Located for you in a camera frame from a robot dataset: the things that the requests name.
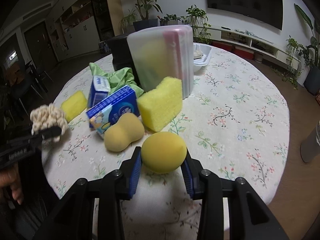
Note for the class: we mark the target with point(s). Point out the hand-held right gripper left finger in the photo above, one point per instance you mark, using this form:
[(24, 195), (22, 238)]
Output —
[(135, 175)]

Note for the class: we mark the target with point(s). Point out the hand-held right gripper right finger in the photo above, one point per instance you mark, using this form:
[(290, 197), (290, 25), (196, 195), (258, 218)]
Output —
[(187, 181)]

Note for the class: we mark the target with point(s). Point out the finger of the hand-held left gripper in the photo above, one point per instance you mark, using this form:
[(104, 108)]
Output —
[(51, 132)]

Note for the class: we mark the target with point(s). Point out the small rectangular yellow sponge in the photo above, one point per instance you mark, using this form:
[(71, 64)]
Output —
[(73, 105)]

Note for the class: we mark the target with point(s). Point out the yellow lemon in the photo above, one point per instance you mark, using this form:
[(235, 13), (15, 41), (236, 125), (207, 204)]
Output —
[(162, 152)]

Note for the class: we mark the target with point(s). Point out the gourd-shaped yellow sponge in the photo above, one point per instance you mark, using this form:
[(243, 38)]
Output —
[(122, 135)]

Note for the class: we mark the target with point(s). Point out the white and blue milk carton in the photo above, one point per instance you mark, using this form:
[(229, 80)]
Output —
[(112, 107)]

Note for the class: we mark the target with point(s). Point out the large rectangular yellow sponge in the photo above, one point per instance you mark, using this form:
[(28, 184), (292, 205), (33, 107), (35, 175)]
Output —
[(160, 105)]

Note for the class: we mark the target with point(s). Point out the green leafy vegetable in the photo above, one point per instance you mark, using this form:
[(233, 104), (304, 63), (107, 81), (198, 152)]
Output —
[(120, 77)]

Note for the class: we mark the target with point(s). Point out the black cylindrical container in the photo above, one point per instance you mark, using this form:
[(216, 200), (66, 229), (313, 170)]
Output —
[(120, 52)]

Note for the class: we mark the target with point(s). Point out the white plastic tray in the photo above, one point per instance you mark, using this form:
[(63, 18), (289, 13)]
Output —
[(203, 61)]

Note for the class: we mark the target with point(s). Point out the translucent plastic container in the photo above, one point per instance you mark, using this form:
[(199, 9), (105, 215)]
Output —
[(155, 52)]

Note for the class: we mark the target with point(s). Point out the person's left hand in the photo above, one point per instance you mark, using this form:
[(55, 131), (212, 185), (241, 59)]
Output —
[(15, 190)]

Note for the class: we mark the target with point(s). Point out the dark dining chair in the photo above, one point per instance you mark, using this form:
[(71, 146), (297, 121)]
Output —
[(37, 77)]

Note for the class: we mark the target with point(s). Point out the round table with floral cloth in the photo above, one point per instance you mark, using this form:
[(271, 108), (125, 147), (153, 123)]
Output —
[(237, 105)]

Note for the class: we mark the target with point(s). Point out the grey trash can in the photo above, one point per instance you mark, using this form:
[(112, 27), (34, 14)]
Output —
[(311, 142)]

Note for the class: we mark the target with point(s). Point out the dark display shelf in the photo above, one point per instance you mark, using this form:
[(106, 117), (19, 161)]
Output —
[(100, 10)]

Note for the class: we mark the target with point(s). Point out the spider plant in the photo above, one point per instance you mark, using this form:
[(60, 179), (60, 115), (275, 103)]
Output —
[(128, 17)]

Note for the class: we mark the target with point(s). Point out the red storage box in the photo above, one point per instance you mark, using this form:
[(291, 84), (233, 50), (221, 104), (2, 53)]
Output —
[(222, 46), (243, 52)]

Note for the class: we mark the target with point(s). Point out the small white pot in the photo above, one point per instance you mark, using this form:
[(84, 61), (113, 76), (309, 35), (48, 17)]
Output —
[(259, 57)]

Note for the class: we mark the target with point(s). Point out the tall potted tree plant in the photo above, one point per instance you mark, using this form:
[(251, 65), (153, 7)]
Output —
[(145, 5)]

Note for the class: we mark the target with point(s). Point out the black remote control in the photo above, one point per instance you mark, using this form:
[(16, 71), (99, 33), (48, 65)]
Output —
[(225, 27)]

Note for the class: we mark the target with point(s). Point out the trailing vine plant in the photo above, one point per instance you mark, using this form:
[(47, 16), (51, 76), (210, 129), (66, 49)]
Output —
[(198, 22)]

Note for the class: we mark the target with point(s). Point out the white television cabinet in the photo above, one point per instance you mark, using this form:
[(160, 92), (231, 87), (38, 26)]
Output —
[(265, 41)]

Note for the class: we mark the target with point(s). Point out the plant in ribbed pot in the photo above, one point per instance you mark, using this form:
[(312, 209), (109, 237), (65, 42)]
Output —
[(171, 18)]

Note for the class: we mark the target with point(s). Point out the large-leaf plant in dark pot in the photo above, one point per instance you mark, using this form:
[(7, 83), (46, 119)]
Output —
[(312, 75)]

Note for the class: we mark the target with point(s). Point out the trailing plant in white pot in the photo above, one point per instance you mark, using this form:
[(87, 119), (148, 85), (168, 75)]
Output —
[(296, 55)]

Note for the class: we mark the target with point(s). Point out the white wall cabinet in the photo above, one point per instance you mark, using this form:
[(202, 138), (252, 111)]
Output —
[(75, 30)]

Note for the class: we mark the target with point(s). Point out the wall-mounted television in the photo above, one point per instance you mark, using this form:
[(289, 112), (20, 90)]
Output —
[(245, 2)]

